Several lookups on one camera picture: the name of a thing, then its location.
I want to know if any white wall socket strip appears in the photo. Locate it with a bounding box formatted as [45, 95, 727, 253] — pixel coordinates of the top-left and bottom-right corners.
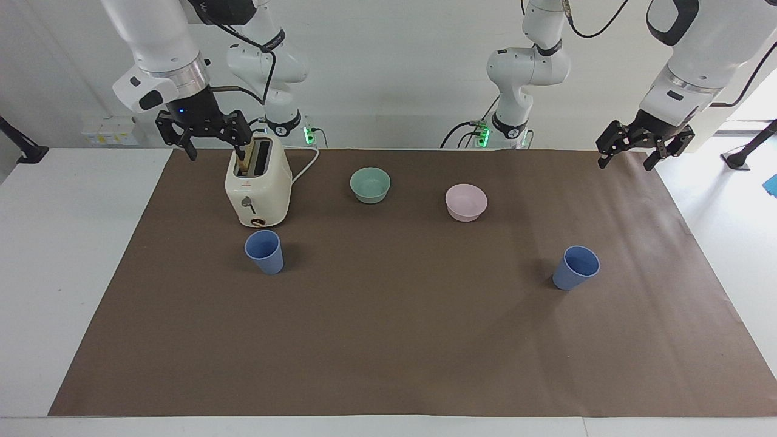
[81, 115, 140, 147]

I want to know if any green bowl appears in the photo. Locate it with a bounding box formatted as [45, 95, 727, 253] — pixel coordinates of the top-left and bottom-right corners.
[350, 167, 392, 205]

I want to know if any pink bowl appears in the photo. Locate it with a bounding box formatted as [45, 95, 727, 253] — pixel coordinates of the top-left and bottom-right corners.
[445, 183, 489, 223]

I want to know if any black stand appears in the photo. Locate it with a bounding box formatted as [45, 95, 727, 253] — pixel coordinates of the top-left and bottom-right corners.
[721, 119, 777, 170]
[0, 115, 50, 165]

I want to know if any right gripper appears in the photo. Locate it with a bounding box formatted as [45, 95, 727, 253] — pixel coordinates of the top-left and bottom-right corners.
[156, 87, 253, 162]

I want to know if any blue cup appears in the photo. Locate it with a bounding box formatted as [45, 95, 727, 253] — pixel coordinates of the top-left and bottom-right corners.
[244, 229, 285, 276]
[552, 245, 601, 291]

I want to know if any white toaster cord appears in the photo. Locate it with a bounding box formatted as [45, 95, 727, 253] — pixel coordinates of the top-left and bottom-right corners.
[283, 144, 321, 185]

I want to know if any black cable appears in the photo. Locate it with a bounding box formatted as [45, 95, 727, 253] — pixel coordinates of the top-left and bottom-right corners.
[520, 0, 632, 39]
[187, 0, 277, 107]
[441, 94, 502, 149]
[709, 35, 777, 108]

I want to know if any cream toaster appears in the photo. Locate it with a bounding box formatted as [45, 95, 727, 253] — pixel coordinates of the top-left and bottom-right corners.
[225, 132, 294, 229]

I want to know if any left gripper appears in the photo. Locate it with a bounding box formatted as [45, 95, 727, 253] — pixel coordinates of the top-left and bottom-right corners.
[595, 109, 696, 172]

